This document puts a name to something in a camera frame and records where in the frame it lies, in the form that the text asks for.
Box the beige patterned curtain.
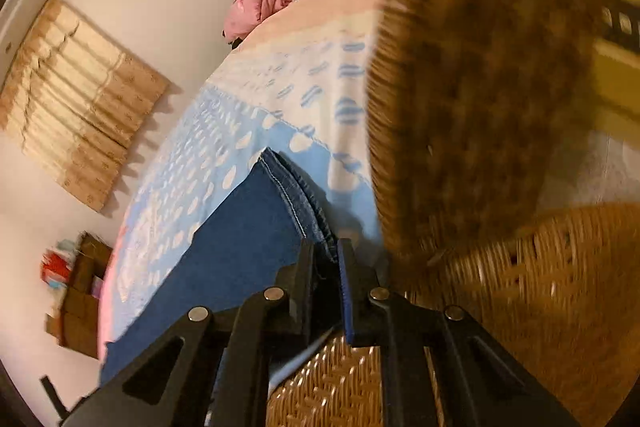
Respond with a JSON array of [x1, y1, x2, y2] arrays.
[[1, 0, 168, 211]]

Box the red box on desk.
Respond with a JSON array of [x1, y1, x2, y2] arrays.
[[40, 251, 73, 288]]

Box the brown wooden desk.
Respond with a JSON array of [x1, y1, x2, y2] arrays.
[[40, 232, 113, 360]]

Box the dark blue denim jeans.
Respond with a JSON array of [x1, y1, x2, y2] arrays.
[[100, 148, 337, 385]]

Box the blue pink patterned bedspread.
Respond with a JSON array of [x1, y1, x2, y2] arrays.
[[99, 0, 383, 366]]

